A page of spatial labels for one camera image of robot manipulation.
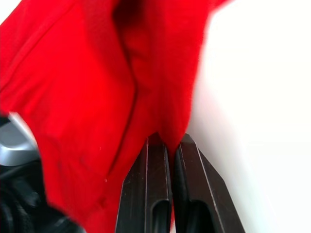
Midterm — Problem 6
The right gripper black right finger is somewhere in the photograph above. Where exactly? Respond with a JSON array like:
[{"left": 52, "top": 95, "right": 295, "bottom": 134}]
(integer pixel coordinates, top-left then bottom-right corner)
[{"left": 172, "top": 133, "right": 246, "bottom": 233}]

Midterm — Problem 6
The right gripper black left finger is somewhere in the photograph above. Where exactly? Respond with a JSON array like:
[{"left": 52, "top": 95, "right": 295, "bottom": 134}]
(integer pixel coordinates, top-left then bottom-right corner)
[{"left": 115, "top": 132, "right": 173, "bottom": 233}]

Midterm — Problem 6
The red t-shirt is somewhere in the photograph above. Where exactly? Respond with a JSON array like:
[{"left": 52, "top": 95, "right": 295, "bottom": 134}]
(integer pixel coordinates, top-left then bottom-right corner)
[{"left": 0, "top": 0, "right": 228, "bottom": 233}]

